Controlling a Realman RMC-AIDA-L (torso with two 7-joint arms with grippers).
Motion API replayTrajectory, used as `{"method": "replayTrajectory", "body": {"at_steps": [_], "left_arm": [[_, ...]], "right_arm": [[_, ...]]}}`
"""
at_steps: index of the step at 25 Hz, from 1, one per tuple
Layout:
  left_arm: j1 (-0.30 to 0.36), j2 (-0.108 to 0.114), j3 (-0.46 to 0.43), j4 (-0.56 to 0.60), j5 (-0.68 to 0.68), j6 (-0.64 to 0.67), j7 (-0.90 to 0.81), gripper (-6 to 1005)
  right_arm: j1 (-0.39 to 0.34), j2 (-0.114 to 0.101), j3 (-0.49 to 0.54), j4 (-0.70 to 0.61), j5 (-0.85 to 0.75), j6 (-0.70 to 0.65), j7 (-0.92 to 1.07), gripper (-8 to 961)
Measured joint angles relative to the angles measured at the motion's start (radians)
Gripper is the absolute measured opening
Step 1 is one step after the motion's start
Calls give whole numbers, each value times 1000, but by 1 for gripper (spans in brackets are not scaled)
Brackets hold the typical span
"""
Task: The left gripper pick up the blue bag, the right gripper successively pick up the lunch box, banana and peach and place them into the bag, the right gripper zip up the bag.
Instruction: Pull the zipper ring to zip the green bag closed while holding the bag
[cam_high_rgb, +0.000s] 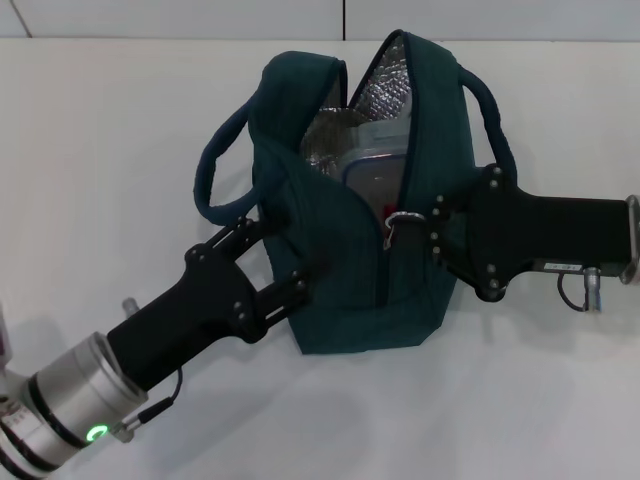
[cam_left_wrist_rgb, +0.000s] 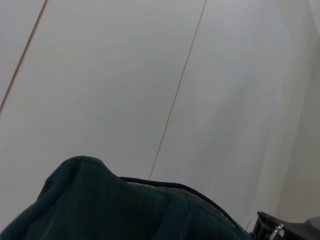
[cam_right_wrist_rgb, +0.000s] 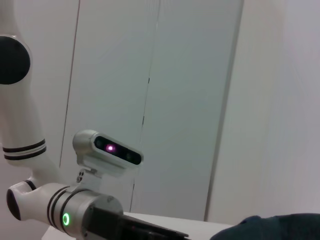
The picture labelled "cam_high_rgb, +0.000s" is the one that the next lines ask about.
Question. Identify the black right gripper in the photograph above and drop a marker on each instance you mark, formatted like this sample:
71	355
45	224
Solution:
525	230

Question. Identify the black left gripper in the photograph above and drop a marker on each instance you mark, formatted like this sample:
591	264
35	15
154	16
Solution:
200	310

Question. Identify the dark blue insulated lunch bag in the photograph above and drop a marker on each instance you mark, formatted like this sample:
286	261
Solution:
340	280

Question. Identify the clear plastic lunch box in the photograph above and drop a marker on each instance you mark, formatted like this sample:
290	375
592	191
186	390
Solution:
375	165

